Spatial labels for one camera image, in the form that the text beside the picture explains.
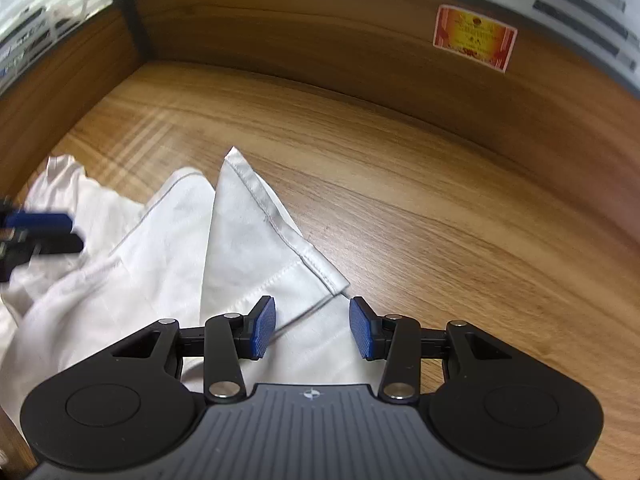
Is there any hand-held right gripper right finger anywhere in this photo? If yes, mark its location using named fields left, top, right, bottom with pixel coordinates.
left=350, top=297, right=513, bottom=403

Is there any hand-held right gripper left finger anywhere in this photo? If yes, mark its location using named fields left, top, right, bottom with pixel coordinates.
left=110, top=296, right=277, bottom=403

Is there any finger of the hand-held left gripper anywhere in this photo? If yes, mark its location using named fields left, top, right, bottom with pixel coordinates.
left=0, top=199, right=76, bottom=235
left=0, top=232, right=85, bottom=283

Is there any white shirt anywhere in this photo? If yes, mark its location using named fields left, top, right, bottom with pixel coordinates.
left=0, top=146, right=371, bottom=436

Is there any red and yellow sticker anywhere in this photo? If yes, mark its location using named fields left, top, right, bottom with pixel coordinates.
left=432, top=4, right=518, bottom=73

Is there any black partition post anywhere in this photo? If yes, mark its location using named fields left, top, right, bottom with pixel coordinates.
left=100, top=0, right=156, bottom=63

